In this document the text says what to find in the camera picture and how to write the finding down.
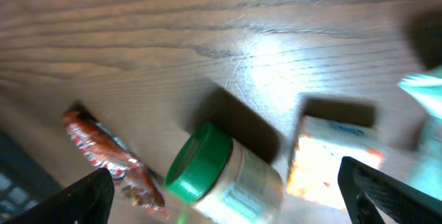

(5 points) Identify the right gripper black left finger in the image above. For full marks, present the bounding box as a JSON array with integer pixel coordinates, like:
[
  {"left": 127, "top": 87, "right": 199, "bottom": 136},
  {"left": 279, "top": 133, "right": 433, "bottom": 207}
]
[{"left": 6, "top": 168, "right": 115, "bottom": 224}]

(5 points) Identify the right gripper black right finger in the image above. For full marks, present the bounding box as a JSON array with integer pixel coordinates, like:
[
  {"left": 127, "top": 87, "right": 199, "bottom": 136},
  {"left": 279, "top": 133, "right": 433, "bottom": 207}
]
[{"left": 338, "top": 156, "right": 441, "bottom": 224}]

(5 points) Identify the red chocolate bar wrapper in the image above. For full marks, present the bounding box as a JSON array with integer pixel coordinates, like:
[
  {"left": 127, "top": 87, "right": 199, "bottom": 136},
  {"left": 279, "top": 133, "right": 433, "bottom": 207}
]
[{"left": 62, "top": 110, "right": 169, "bottom": 218}]

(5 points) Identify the green tissue wipes pack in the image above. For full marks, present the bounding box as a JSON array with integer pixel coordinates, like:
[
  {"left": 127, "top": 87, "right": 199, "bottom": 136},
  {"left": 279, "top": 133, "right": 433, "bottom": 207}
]
[{"left": 398, "top": 66, "right": 441, "bottom": 200}]

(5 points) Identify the green lid jar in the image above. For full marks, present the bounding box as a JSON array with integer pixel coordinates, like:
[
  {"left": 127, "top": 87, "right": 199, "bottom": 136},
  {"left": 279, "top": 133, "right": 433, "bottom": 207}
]
[{"left": 163, "top": 122, "right": 284, "bottom": 224}]

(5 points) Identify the grey plastic basket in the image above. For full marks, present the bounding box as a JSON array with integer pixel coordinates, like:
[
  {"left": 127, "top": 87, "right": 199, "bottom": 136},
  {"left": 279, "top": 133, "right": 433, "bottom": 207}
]
[{"left": 1, "top": 132, "right": 62, "bottom": 223}]

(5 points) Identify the small orange carton box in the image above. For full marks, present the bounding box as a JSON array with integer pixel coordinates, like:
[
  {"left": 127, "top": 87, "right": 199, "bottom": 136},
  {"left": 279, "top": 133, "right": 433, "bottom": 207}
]
[{"left": 287, "top": 116, "right": 385, "bottom": 210}]

